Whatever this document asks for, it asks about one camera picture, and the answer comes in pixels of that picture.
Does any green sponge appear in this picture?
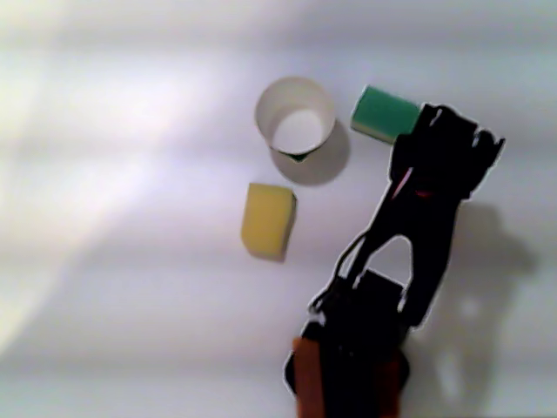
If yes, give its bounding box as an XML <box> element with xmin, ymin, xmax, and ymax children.
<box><xmin>350</xmin><ymin>84</ymin><xmax>422</xmax><ymax>145</ymax></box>

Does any white paper cup green band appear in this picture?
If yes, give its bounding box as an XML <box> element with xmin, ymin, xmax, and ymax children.
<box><xmin>253</xmin><ymin>77</ymin><xmax>338</xmax><ymax>165</ymax></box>

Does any yellow sponge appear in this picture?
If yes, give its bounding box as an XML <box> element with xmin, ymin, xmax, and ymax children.
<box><xmin>239</xmin><ymin>182</ymin><xmax>299</xmax><ymax>263</ymax></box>

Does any orange tape strip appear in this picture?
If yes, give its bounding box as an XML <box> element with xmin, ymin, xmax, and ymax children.
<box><xmin>292</xmin><ymin>336</ymin><xmax>326</xmax><ymax>418</ymax></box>

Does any black cable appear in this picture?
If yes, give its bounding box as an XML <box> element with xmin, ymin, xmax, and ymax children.
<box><xmin>310</xmin><ymin>233</ymin><xmax>371</xmax><ymax>315</ymax></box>

